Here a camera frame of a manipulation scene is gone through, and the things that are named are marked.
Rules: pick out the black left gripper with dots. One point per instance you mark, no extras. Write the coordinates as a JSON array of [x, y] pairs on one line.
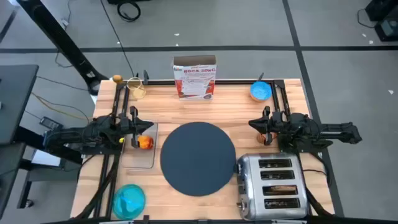
[[126, 124]]

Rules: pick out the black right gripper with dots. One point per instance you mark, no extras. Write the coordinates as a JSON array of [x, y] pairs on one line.
[[280, 124]]

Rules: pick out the orange drinking cup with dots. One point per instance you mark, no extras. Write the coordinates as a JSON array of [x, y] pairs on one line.
[[260, 139]]

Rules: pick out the red orange apple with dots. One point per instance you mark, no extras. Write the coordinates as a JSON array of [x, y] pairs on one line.
[[145, 142]]

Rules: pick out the clear yellowish glass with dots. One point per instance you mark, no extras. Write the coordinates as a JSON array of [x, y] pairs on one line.
[[138, 92]]

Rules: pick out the blue bowl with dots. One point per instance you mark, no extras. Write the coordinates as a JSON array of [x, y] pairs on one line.
[[260, 91]]

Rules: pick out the white red cereal box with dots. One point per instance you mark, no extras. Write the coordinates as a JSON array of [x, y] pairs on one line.
[[195, 81]]

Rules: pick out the teal plastic plate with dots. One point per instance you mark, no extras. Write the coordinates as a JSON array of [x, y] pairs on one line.
[[136, 205]]

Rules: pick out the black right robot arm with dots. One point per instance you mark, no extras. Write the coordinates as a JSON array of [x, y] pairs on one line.
[[335, 130]]

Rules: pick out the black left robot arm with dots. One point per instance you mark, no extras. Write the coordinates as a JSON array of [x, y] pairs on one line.
[[77, 137]]

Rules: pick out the clear plastic container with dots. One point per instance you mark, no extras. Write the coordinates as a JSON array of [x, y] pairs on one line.
[[140, 158]]

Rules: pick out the small brown round knob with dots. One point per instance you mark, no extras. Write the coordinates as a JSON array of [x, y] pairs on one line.
[[117, 79]]

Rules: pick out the silver four-slot toaster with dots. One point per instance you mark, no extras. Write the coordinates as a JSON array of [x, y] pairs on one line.
[[252, 186]]

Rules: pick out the dark round placemat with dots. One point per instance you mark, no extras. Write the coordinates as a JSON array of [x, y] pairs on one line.
[[199, 158]]

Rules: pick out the blue plastic utensil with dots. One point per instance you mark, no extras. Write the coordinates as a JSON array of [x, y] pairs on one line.
[[126, 202]]

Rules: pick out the black desk base bar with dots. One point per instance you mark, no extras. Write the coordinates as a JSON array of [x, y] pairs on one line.
[[68, 157]]

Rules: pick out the black power adapter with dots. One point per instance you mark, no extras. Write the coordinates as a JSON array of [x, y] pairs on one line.
[[51, 123]]

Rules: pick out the white paper sheet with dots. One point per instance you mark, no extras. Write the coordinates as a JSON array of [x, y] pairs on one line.
[[46, 158]]

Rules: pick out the black stand leg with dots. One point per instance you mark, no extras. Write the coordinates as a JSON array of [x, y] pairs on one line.
[[56, 34]]

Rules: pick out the black desk top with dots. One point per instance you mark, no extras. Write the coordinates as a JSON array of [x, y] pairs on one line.
[[15, 99], [9, 168]]

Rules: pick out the black caster wheel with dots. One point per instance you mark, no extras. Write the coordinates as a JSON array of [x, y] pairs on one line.
[[28, 203]]

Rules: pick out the black equipment box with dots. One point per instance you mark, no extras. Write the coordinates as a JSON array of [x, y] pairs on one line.
[[385, 28]]

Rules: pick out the black aluminium table frame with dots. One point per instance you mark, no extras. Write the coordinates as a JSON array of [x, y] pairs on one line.
[[161, 82]]

